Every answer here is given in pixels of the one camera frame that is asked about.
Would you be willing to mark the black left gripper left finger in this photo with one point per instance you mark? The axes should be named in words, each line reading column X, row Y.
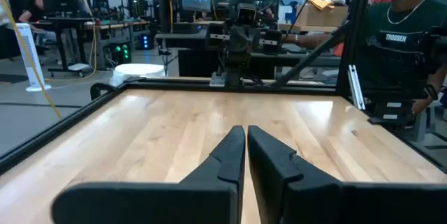
column 195, row 196

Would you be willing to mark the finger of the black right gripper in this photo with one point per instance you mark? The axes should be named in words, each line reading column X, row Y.
column 234, row 42
column 246, row 42

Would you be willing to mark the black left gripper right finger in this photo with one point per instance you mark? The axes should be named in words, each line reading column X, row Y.
column 297, row 196

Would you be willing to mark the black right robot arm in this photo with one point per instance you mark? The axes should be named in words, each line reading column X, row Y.
column 233, row 67

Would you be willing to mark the black workbench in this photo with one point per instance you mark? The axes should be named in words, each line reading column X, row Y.
column 195, row 63

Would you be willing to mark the cardboard box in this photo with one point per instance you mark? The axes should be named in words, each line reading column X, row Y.
column 321, row 16

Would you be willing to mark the computer with blue lights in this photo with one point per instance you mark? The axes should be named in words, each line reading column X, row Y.
column 145, row 41

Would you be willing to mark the white round base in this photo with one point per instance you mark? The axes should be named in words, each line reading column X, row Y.
column 139, row 72

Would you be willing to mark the computer with green lights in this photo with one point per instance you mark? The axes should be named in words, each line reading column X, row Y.
column 122, row 52

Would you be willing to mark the person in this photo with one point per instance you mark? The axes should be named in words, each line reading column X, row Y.
column 101, row 2
column 394, row 14
column 33, row 11

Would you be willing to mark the black curved loop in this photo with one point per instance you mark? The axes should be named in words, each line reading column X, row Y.
column 93, row 89

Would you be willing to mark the black desk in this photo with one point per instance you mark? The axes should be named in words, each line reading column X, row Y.
column 66, row 20

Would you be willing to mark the white standing sign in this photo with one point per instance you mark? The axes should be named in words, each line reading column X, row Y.
column 29, row 56

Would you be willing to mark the black metal table frame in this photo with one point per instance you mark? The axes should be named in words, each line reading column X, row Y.
column 209, row 85

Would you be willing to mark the silver aluminium bracket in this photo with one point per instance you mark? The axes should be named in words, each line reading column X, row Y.
column 356, row 88

